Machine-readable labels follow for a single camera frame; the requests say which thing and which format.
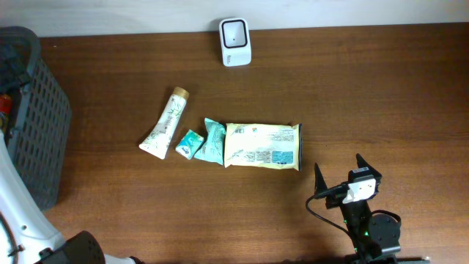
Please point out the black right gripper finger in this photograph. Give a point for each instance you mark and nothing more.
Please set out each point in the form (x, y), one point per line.
(320, 188)
(362, 164)

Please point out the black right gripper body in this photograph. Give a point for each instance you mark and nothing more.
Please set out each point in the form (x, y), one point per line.
(335, 201)

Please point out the yellow wet wipes pack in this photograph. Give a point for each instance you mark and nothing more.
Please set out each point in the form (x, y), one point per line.
(262, 145)

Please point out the teal green snack pouch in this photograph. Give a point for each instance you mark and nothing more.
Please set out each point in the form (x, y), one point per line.
(213, 148)

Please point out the small teal tissue packet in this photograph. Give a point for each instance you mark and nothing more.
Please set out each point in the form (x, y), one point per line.
(189, 144)

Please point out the white tube with gold cap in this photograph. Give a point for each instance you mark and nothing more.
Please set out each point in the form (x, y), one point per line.
(158, 141)

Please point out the orange red spaghetti packet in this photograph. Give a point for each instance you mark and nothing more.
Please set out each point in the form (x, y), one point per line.
(5, 109)

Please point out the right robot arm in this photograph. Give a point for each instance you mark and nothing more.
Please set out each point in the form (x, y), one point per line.
(374, 234)

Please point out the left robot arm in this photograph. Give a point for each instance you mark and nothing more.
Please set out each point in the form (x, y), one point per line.
(28, 237)

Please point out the white barcode scanner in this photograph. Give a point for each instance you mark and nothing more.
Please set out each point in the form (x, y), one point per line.
(235, 42)

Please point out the grey plastic mesh basket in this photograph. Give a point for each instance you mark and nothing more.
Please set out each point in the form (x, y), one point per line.
(39, 123)

